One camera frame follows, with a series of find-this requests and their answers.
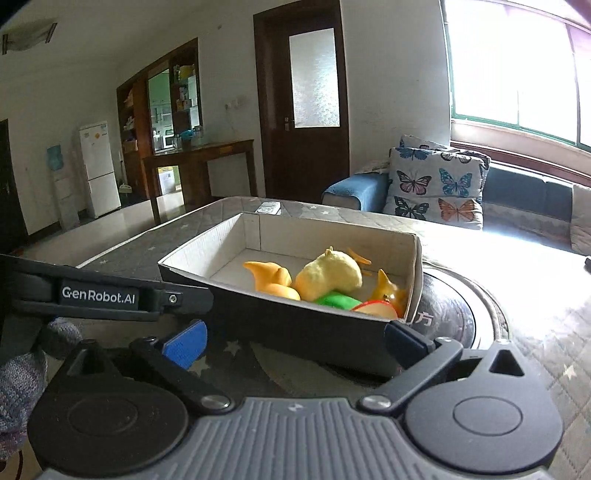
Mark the grey knitted gloved hand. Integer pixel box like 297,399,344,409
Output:
1,317,82,462

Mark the ceiling light fixture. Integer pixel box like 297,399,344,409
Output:
1,19,58,55

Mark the wooden shelf cabinet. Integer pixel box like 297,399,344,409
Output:
116,38,204,200

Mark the water dispenser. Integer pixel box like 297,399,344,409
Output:
46,145,80,231

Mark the window with green frame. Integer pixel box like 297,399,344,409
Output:
442,1,590,150

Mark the yellow plush chick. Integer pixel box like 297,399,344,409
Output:
293,246,372,302

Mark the grey cardboard storage box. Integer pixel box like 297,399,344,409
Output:
157,211,424,377

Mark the blue sofa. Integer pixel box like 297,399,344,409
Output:
322,166,590,256

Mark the wooden console table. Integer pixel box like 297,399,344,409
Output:
140,139,259,225

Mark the dark wooden door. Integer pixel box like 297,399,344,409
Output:
253,1,349,203

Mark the butterfly print cushion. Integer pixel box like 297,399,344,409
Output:
384,135,491,230

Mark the orange rubber duck toy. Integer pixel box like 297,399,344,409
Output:
242,261,301,301

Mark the white refrigerator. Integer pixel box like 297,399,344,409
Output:
79,122,121,218

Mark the red white round toy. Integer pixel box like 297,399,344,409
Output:
352,300,399,320

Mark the green plastic packet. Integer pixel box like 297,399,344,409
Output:
314,291,362,311

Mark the grey white sofa cushion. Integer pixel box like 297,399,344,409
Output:
570,184,591,256

